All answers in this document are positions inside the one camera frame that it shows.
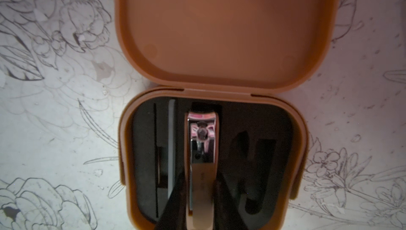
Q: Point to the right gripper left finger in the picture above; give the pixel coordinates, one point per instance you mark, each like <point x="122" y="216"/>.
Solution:
<point x="174" y="214"/>

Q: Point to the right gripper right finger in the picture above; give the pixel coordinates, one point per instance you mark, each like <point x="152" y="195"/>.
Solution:
<point x="226" y="214"/>

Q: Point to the long brown nail clipper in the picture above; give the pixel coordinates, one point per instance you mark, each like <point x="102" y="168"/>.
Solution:
<point x="201" y="163"/>

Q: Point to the dark brown clipper case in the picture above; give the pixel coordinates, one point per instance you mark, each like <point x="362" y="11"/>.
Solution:
<point x="232" y="57"/>

